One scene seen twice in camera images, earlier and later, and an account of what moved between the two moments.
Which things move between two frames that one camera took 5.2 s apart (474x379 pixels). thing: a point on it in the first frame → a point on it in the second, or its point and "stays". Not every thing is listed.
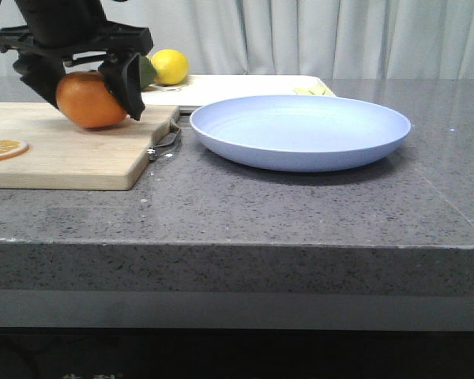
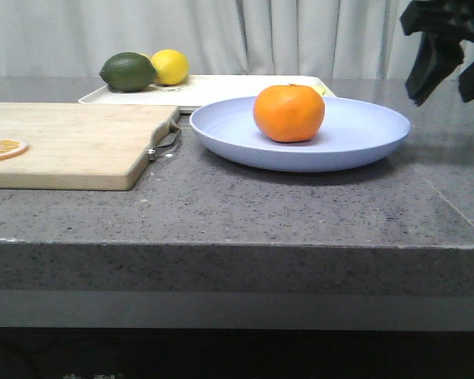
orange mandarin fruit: (85, 98) → (289, 113)
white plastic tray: (198, 90) stays
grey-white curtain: (336, 39) stays
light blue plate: (299, 133) stays
